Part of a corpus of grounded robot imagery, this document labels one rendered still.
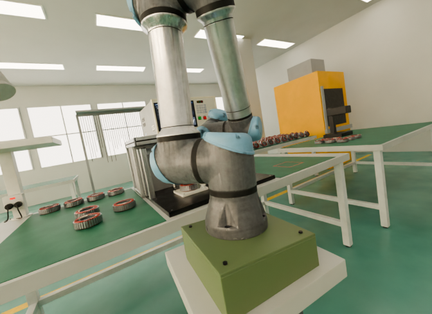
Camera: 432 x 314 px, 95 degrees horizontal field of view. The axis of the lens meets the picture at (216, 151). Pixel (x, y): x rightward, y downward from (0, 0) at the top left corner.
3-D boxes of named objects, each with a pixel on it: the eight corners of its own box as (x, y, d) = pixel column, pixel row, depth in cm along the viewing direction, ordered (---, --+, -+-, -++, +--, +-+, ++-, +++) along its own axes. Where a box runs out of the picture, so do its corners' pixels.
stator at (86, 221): (108, 219, 94) (107, 211, 93) (85, 230, 83) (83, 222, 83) (92, 219, 98) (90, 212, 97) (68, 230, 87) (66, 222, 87)
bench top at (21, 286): (350, 159, 152) (349, 152, 151) (-194, 387, 39) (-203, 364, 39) (258, 158, 238) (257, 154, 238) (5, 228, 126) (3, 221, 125)
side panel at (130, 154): (146, 196, 124) (136, 146, 121) (142, 198, 122) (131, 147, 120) (139, 190, 148) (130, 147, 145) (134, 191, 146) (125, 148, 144)
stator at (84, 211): (102, 209, 112) (101, 203, 112) (96, 215, 101) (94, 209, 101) (80, 214, 109) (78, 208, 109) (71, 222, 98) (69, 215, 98)
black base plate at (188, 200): (275, 178, 115) (274, 174, 115) (170, 217, 82) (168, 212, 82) (229, 172, 155) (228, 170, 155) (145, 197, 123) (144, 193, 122)
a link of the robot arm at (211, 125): (218, 126, 58) (229, 116, 67) (186, 130, 63) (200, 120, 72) (224, 150, 61) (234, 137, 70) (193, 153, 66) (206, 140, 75)
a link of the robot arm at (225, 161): (250, 192, 40) (244, 125, 40) (193, 191, 46) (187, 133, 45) (261, 179, 51) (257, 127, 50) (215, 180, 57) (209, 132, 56)
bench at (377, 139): (445, 177, 262) (441, 120, 256) (391, 231, 168) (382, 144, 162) (353, 171, 356) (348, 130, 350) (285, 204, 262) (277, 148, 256)
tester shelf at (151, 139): (236, 129, 141) (234, 123, 140) (135, 145, 106) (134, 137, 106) (206, 135, 179) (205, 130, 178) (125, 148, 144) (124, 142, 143)
